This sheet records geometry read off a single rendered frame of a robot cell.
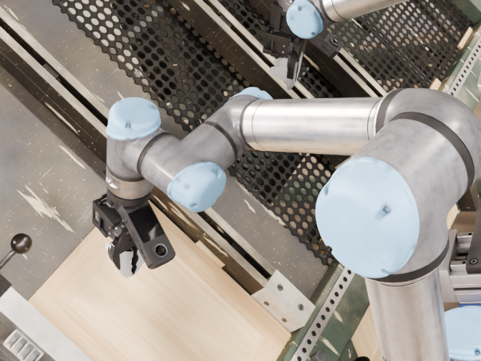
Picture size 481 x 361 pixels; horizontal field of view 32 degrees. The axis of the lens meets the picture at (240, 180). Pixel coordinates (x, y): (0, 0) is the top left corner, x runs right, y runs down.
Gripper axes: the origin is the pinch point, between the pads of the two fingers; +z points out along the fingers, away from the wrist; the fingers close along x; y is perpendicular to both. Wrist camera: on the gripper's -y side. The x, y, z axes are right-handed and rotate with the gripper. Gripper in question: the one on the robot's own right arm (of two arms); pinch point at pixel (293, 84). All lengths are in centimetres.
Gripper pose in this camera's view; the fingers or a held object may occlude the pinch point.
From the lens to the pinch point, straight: 196.7
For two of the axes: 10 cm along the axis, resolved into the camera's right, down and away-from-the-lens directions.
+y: -9.4, -2.9, 2.1
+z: -0.9, 7.5, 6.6
